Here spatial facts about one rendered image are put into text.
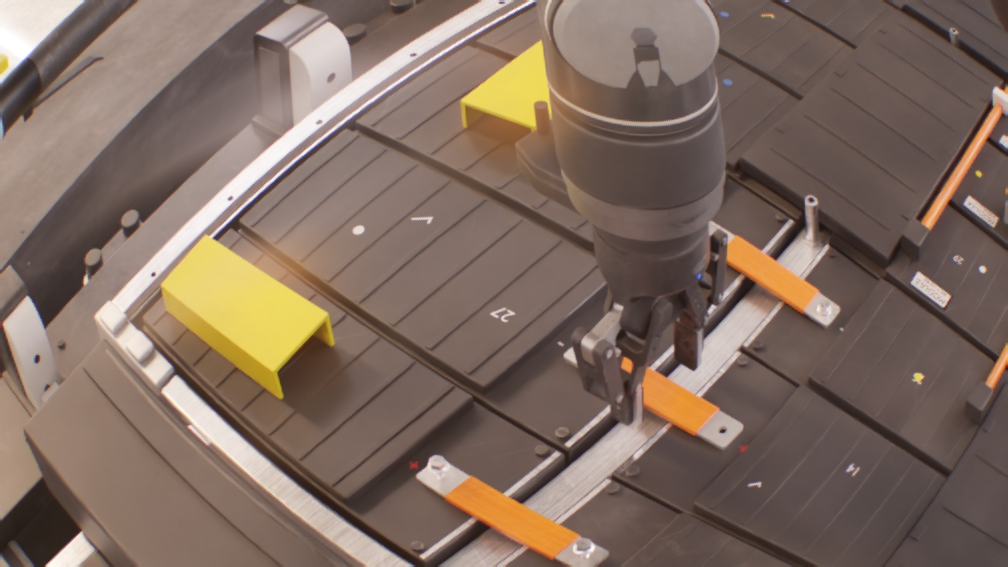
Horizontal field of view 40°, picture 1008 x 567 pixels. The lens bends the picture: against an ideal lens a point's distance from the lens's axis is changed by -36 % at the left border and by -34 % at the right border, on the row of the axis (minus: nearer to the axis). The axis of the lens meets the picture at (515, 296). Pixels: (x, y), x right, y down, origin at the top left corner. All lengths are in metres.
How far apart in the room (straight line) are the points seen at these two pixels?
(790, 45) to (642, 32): 0.62
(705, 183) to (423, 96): 0.47
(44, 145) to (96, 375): 0.70
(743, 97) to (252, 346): 0.49
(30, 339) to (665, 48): 0.73
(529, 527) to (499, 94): 0.40
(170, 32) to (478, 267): 0.73
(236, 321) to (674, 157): 0.40
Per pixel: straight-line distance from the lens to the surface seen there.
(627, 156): 1.11
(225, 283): 1.40
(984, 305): 1.40
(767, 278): 1.40
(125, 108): 1.89
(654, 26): 1.04
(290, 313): 1.36
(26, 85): 1.12
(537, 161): 1.22
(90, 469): 1.21
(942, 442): 1.28
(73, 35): 1.15
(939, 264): 1.42
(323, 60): 1.69
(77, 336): 1.65
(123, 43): 2.04
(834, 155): 1.50
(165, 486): 1.18
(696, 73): 1.07
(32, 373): 1.54
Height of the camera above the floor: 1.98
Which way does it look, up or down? 44 degrees down
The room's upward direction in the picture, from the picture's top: 7 degrees counter-clockwise
